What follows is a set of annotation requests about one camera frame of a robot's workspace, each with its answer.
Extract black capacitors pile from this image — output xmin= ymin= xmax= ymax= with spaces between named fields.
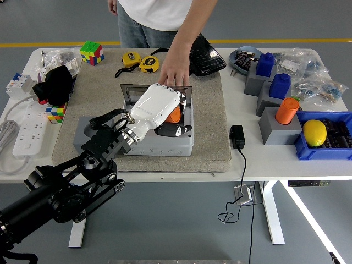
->
xmin=321 ymin=117 xmax=352 ymax=149

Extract white blue circuit breaker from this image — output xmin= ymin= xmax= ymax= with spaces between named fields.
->
xmin=5 ymin=72 xmax=38 ymax=100

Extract clear bags small parts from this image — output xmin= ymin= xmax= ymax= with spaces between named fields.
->
xmin=30 ymin=48 xmax=83 ymax=83

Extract grey block holder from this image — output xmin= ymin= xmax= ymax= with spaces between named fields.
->
xmin=244 ymin=62 xmax=277 ymax=97
xmin=258 ymin=107 xmax=303 ymax=146
xmin=255 ymin=81 xmax=292 ymax=117

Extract grey-white power cable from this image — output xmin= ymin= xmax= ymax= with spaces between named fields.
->
xmin=0 ymin=95 xmax=36 ymax=174

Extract black pouch with strap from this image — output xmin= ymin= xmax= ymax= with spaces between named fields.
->
xmin=150 ymin=33 xmax=227 ymax=78

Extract blue bottle-shaped block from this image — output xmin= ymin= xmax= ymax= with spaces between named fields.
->
xmin=255 ymin=52 xmax=277 ymax=78
xmin=268 ymin=73 xmax=292 ymax=100

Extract person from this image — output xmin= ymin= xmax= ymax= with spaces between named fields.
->
xmin=107 ymin=0 xmax=219 ymax=49

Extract black power adapter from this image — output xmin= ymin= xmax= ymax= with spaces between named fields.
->
xmin=229 ymin=124 xmax=246 ymax=150

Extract small colourful puzzle cube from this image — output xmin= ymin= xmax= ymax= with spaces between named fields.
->
xmin=45 ymin=103 xmax=68 ymax=124

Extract person's right hand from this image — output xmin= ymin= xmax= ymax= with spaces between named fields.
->
xmin=107 ymin=0 xmax=118 ymax=17

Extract black hanging cable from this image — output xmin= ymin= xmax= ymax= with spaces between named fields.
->
xmin=248 ymin=181 xmax=265 ymax=264

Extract white table leg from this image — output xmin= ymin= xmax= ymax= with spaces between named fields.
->
xmin=258 ymin=180 xmax=286 ymax=245
xmin=68 ymin=219 xmax=91 ymax=248

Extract blue plastic bin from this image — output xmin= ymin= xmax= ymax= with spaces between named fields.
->
xmin=294 ymin=111 xmax=352 ymax=162

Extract yellow lemon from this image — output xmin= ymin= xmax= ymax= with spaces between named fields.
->
xmin=302 ymin=119 xmax=328 ymax=147

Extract black table control panel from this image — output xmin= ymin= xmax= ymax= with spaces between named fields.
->
xmin=288 ymin=180 xmax=332 ymax=188

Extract black capacitor pack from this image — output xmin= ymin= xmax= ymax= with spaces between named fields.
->
xmin=235 ymin=51 xmax=252 ymax=68

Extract yellow tape measure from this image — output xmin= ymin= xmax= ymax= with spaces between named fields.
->
xmin=114 ymin=51 xmax=143 ymax=78
xmin=139 ymin=56 xmax=160 ymax=74

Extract smoked transparent box lid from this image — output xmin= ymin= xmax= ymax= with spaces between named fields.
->
xmin=120 ymin=84 xmax=193 ymax=107

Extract blue-grey dish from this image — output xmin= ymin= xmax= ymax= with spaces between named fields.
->
xmin=229 ymin=46 xmax=263 ymax=75

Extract clear bag of resistors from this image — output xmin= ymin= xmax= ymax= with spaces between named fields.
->
xmin=291 ymin=74 xmax=349 ymax=107

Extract grey block with round hole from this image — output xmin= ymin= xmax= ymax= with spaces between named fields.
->
xmin=73 ymin=116 xmax=124 ymax=155

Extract clear bag white parts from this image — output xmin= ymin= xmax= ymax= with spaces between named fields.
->
xmin=276 ymin=51 xmax=306 ymax=79

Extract grey plastic junction box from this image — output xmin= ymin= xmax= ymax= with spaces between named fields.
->
xmin=117 ymin=100 xmax=195 ymax=157

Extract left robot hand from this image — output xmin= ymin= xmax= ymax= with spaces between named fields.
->
xmin=129 ymin=83 xmax=193 ymax=142

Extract black cloth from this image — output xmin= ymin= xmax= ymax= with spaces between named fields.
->
xmin=32 ymin=65 xmax=78 ymax=107

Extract large colourful puzzle cube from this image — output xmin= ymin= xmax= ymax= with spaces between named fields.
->
xmin=80 ymin=40 xmax=105 ymax=67

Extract black adapter cord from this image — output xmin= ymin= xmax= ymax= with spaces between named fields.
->
xmin=218 ymin=147 xmax=248 ymax=224

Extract clear bag blue parts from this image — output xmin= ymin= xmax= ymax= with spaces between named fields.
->
xmin=298 ymin=48 xmax=331 ymax=80

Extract orange cylinder battery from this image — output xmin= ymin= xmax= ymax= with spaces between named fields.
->
xmin=275 ymin=97 xmax=300 ymax=125
xmin=166 ymin=106 xmax=182 ymax=124

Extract person's left hand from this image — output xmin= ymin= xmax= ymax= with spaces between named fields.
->
xmin=158 ymin=45 xmax=191 ymax=88

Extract white power strip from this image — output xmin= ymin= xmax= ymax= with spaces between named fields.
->
xmin=12 ymin=101 xmax=53 ymax=159

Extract grey-brown mat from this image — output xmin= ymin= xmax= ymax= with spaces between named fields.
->
xmin=51 ymin=48 xmax=232 ymax=174

